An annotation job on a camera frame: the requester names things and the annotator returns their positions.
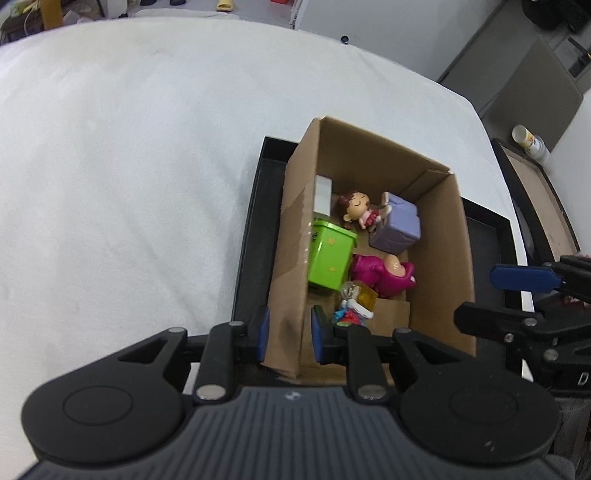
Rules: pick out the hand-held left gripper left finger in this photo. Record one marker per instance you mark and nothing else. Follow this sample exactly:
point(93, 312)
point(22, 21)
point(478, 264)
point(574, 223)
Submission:
point(262, 334)

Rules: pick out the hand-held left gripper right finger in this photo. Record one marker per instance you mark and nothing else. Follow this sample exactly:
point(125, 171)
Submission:
point(317, 339)

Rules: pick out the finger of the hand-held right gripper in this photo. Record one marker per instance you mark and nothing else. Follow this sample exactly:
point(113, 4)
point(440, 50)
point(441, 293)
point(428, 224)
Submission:
point(521, 277)
point(489, 321)

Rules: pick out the small multicolored toy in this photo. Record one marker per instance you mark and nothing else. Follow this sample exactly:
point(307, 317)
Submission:
point(351, 316)

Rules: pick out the brown cardboard box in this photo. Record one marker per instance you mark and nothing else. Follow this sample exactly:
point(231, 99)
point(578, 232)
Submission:
point(443, 258)

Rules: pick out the green toy box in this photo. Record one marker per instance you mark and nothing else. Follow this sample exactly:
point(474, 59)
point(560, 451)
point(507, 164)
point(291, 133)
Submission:
point(330, 256)

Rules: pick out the pink toy figure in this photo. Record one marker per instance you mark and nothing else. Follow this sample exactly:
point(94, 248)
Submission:
point(374, 272)

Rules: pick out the black tray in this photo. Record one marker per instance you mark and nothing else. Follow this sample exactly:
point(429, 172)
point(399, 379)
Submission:
point(540, 198)
point(254, 240)

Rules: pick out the purple toy box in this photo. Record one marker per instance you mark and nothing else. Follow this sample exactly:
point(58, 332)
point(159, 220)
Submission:
point(397, 226)

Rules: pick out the brown-haired doll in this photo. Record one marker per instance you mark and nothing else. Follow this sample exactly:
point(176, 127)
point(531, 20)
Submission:
point(358, 207)

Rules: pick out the white block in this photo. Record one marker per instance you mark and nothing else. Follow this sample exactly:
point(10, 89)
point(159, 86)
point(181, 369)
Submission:
point(322, 196)

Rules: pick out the gray board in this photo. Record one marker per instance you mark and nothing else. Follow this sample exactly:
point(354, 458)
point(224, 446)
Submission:
point(535, 92)

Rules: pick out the black jacket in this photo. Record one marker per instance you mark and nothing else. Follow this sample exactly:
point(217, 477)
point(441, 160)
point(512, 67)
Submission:
point(558, 13)

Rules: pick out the yellow slipper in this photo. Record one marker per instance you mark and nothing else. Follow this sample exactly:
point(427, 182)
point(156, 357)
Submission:
point(225, 4)

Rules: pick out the wooden table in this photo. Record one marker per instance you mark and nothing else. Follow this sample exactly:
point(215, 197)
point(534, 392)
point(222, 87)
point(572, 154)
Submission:
point(27, 18)

